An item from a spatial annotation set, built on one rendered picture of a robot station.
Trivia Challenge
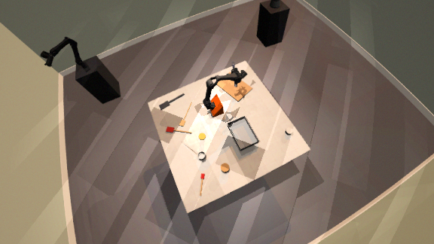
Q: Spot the red spatula with wooden handle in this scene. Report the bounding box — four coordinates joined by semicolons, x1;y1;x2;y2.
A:
166;127;191;133

